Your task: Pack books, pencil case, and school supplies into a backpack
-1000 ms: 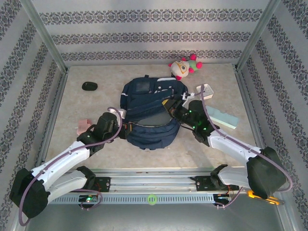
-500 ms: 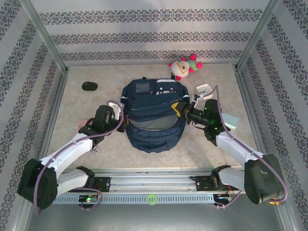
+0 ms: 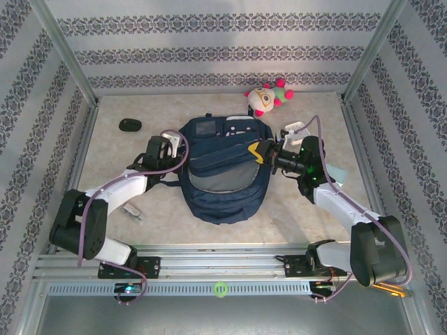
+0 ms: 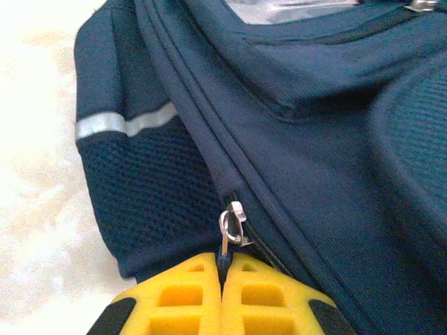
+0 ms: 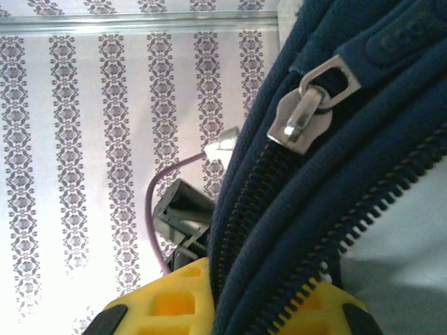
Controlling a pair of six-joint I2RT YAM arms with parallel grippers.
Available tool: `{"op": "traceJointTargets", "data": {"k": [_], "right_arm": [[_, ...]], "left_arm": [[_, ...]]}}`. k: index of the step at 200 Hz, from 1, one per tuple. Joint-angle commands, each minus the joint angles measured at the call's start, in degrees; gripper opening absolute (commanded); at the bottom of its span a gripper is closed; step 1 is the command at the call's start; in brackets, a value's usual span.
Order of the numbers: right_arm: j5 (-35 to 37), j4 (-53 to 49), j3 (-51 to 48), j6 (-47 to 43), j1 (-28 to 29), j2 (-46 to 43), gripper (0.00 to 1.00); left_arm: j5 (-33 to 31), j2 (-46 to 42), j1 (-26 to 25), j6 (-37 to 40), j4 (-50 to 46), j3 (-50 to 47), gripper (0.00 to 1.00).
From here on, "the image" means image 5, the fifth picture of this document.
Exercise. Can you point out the aluminium left frame post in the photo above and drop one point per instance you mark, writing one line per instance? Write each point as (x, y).
(139, 22)

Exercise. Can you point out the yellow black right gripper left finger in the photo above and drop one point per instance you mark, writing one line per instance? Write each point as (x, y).
(139, 314)

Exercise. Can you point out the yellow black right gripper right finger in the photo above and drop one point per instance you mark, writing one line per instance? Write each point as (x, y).
(335, 314)

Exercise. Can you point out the navy blue backpack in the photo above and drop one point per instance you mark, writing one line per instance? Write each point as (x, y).
(349, 157)

